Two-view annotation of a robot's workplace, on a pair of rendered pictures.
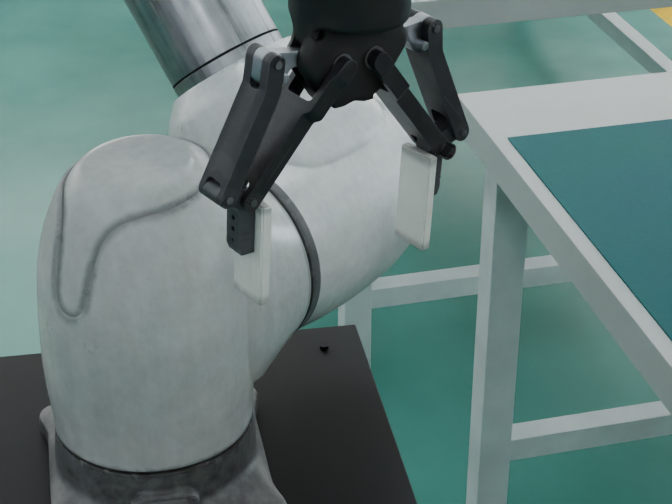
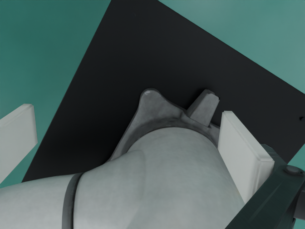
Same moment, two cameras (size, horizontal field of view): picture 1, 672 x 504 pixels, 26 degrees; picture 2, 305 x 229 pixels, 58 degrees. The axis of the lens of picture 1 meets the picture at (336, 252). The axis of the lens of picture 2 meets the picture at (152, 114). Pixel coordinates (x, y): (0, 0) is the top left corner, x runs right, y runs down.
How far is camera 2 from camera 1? 84 cm
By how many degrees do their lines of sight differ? 48
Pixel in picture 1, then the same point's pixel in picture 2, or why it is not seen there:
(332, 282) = (57, 181)
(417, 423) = not seen: outside the picture
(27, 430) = not seen: hidden behind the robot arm
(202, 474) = (179, 123)
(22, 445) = not seen: hidden behind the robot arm
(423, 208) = (11, 123)
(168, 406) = (205, 148)
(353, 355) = (33, 171)
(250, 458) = (142, 126)
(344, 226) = (28, 212)
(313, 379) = (64, 167)
